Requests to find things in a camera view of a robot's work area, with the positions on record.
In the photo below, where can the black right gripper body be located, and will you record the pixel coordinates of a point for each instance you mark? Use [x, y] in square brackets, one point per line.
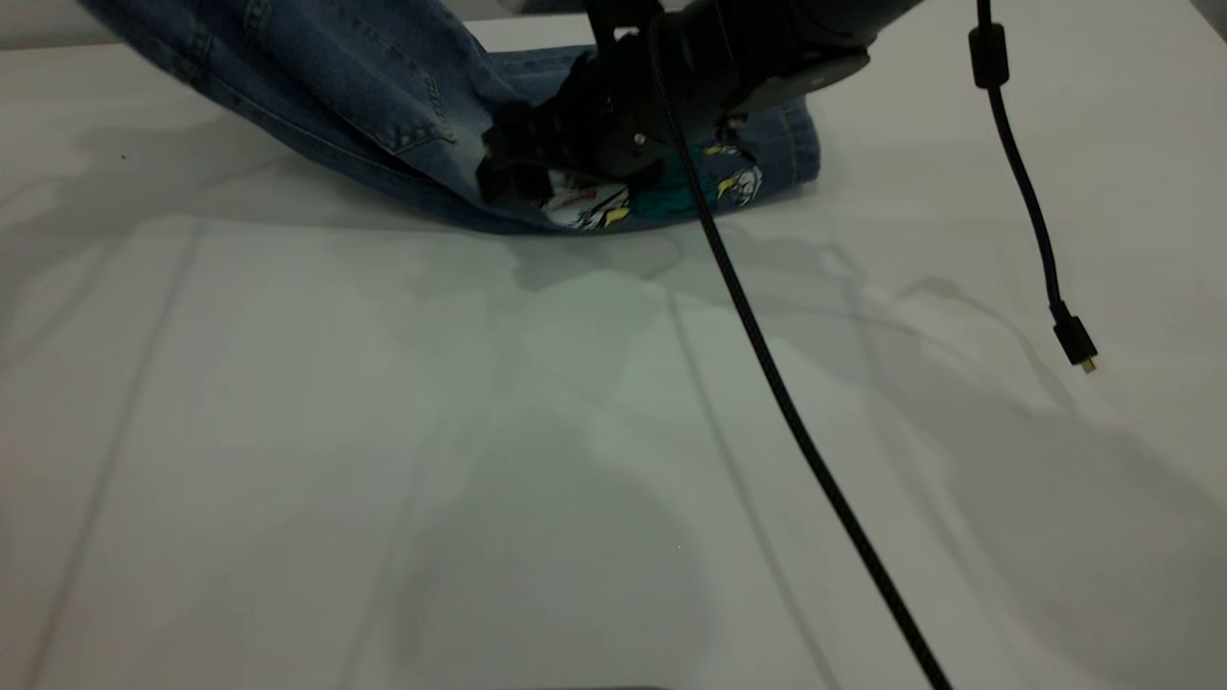
[623, 105]

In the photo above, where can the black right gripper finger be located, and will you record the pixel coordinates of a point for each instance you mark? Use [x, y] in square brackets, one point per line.
[532, 123]
[513, 177]

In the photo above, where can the blue denim kids jeans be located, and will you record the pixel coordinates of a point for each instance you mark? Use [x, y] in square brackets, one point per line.
[364, 86]

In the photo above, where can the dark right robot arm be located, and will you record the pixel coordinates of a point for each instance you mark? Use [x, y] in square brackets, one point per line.
[796, 24]

